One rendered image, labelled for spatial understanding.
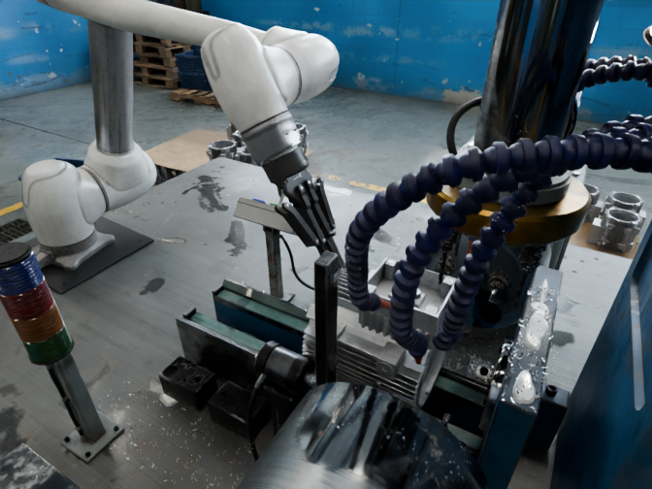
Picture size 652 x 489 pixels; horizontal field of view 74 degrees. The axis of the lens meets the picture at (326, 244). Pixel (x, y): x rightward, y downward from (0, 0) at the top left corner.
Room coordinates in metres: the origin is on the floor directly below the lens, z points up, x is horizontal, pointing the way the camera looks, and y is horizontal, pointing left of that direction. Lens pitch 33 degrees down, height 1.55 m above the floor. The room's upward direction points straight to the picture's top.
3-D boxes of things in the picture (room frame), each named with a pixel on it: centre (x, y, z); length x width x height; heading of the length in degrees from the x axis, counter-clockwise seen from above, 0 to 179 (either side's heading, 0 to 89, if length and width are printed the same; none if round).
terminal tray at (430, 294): (0.52, -0.13, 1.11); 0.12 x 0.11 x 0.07; 59
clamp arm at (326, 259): (0.44, 0.00, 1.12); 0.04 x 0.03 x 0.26; 60
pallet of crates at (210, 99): (6.21, 1.41, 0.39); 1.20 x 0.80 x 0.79; 67
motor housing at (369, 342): (0.54, -0.09, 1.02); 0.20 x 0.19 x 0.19; 59
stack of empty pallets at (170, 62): (7.35, 2.55, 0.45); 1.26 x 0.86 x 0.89; 59
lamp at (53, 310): (0.50, 0.44, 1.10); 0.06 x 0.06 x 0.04
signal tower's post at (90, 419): (0.50, 0.44, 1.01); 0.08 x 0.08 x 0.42; 60
